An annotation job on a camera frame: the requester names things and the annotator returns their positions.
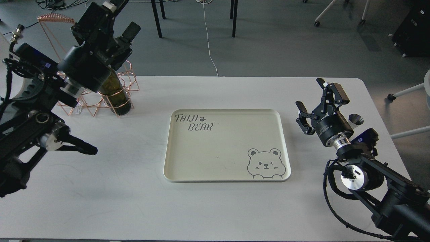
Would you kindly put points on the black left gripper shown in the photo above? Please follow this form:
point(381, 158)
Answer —
point(88, 63)

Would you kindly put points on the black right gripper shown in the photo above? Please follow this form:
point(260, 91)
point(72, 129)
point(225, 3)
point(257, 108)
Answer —
point(326, 120)

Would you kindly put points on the silver metal jigger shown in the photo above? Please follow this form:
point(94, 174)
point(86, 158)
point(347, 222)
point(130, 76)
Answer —
point(355, 119)

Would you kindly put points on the dark green wine bottle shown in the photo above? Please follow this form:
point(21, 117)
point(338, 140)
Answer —
point(114, 94)

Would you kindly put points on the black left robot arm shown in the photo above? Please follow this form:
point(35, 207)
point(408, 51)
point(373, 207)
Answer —
point(35, 83)

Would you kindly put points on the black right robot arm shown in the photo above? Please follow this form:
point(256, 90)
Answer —
point(399, 206)

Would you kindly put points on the black table legs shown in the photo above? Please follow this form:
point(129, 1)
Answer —
point(159, 13)

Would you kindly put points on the black equipment case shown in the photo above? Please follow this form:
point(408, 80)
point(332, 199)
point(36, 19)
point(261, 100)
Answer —
point(412, 36)

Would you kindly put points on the cream bear serving tray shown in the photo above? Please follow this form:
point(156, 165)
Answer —
point(226, 145)

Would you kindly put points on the copper wire wine rack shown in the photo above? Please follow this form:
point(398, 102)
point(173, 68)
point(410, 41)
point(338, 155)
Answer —
point(86, 101)

